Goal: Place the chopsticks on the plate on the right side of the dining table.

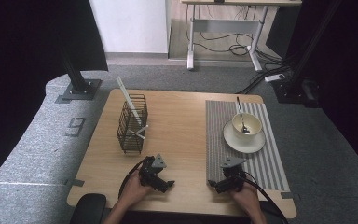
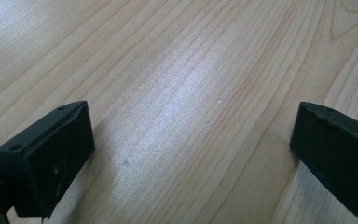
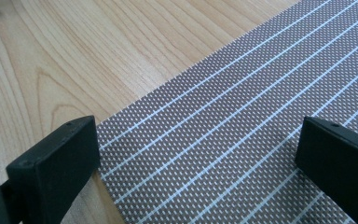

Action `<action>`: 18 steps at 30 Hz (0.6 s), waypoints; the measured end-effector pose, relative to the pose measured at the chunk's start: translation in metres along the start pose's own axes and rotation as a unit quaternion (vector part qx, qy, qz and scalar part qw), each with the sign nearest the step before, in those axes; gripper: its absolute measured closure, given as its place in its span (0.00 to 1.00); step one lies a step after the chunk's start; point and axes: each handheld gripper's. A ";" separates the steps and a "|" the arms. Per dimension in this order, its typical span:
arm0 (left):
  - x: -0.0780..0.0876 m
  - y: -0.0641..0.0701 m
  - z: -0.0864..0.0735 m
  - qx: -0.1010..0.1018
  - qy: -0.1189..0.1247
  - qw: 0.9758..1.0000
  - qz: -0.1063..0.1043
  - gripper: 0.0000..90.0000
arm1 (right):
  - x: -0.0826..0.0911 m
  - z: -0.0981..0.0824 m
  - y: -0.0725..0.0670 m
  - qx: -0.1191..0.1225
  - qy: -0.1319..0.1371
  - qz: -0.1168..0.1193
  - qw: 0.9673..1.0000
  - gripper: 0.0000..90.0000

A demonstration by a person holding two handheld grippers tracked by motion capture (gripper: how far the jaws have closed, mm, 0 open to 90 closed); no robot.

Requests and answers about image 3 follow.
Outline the grey striped woven placemat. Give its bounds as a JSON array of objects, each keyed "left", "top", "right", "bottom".
[{"left": 96, "top": 0, "right": 358, "bottom": 224}]

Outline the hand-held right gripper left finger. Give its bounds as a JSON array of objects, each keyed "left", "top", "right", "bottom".
[{"left": 6, "top": 115, "right": 101, "bottom": 224}]

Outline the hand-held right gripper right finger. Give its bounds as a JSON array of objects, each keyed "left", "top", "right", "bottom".
[{"left": 295, "top": 116, "right": 358, "bottom": 224}]

